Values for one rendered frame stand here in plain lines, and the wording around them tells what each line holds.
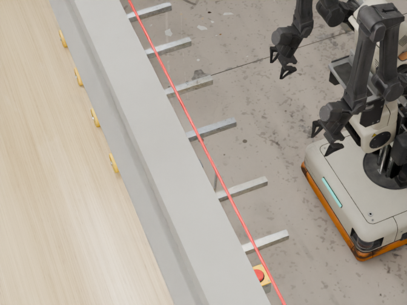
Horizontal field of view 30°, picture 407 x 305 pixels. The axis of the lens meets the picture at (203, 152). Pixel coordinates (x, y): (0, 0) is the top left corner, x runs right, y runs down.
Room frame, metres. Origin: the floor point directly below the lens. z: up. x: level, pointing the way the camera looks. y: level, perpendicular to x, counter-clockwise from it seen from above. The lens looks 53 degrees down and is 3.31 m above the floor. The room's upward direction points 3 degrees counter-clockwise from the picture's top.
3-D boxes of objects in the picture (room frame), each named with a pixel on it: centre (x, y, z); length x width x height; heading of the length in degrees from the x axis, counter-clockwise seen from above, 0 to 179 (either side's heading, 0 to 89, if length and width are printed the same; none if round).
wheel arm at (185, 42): (2.34, 0.27, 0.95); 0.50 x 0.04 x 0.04; 109
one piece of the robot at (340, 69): (2.06, -0.65, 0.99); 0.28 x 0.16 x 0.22; 20
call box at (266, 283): (1.10, -0.14, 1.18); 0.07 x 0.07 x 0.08; 19
